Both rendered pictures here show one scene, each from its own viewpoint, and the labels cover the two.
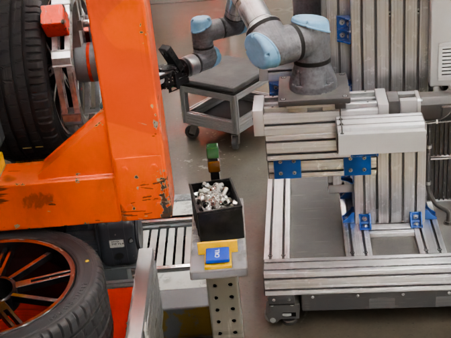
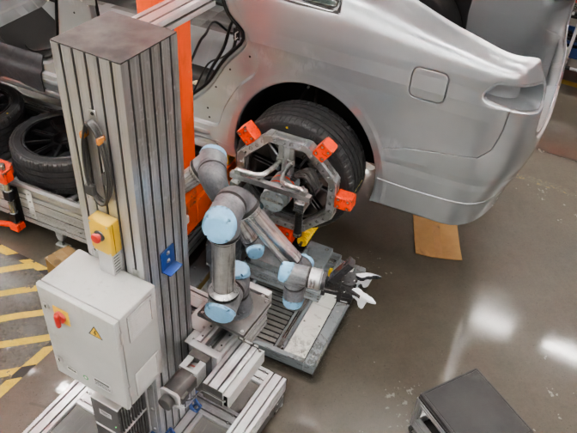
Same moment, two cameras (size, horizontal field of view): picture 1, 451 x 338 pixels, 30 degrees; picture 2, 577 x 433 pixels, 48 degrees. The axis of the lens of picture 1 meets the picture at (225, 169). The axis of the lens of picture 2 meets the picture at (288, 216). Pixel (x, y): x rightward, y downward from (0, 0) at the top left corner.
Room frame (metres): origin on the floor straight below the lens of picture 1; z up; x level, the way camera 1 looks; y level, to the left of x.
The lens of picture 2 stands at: (3.80, -2.02, 2.84)
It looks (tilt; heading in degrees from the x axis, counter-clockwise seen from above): 40 degrees down; 110
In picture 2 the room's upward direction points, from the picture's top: 4 degrees clockwise
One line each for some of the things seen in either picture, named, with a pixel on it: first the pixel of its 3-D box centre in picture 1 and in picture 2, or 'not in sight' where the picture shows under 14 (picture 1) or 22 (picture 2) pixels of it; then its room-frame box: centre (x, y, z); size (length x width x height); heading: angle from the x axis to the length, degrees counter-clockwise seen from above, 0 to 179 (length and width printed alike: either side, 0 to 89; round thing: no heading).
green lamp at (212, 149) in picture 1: (212, 151); not in sight; (2.48, 0.04, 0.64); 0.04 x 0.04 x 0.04; 88
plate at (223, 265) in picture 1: (218, 260); not in sight; (2.11, 0.05, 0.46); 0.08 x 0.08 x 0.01; 88
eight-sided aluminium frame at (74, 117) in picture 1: (78, 63); (286, 182); (2.88, 0.48, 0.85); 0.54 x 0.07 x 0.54; 178
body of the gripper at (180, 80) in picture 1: (172, 74); not in sight; (2.80, 0.15, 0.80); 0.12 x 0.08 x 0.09; 133
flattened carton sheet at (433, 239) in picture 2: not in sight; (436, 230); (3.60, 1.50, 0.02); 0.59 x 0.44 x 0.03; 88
